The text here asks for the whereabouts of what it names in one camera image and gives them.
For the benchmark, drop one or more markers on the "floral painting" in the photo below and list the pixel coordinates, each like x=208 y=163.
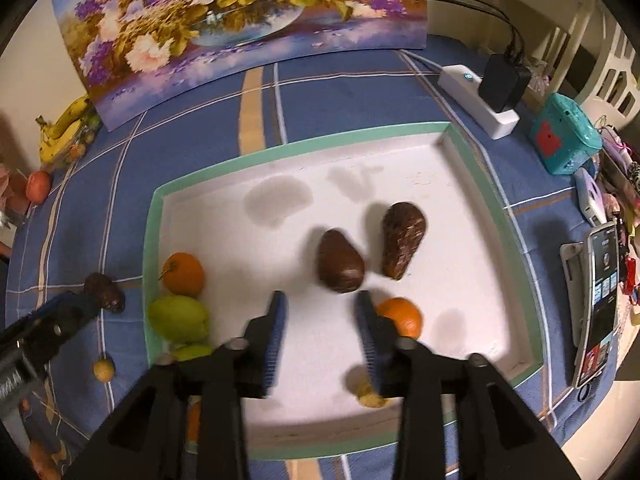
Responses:
x=250 y=10

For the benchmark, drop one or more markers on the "orange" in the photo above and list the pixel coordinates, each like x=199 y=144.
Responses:
x=183 y=274
x=402 y=316
x=193 y=422

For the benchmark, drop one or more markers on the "small yellow fruit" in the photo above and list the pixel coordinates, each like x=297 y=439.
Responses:
x=371 y=396
x=103 y=369

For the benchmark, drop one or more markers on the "green mango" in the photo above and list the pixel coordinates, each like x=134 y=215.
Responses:
x=192 y=351
x=177 y=317

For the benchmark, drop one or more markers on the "teal box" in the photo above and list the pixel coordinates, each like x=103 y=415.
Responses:
x=565 y=135

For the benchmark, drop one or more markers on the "white power strip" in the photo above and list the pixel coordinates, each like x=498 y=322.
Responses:
x=465 y=92

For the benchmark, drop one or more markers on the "black power adapter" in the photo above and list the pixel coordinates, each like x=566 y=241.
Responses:
x=502 y=82

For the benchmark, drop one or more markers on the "white chair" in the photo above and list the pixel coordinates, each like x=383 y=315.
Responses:
x=575 y=25

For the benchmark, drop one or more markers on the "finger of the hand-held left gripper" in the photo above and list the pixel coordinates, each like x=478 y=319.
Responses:
x=57 y=327

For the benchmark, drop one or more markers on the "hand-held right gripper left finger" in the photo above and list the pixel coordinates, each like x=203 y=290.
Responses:
x=270 y=350

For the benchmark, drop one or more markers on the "smartphone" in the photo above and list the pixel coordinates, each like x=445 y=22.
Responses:
x=600 y=300

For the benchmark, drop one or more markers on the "white purple device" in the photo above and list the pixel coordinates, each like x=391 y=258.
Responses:
x=590 y=195

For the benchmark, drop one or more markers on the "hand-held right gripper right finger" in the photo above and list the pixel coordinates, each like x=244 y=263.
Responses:
x=372 y=350

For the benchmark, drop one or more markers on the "red peach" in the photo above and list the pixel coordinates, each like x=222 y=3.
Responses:
x=39 y=187

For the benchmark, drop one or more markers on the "glass fruit bowl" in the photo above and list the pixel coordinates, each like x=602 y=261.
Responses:
x=80 y=149

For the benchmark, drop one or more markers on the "person's left hand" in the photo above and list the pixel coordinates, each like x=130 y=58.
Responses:
x=45 y=460

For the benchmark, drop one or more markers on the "banana bunch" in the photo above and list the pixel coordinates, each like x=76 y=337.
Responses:
x=62 y=127

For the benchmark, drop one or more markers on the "rough brown fruit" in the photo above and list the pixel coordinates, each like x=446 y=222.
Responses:
x=402 y=240
x=104 y=292

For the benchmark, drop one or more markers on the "white tray with teal rim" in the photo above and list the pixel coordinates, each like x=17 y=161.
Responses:
x=310 y=425

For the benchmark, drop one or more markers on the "pink flower bouquet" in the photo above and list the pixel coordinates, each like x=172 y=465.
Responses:
x=9 y=185

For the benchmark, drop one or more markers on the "smooth brown avocado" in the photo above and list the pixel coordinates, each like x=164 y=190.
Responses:
x=340 y=265

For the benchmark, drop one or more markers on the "white phone stand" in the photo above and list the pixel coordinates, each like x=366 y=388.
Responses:
x=575 y=290

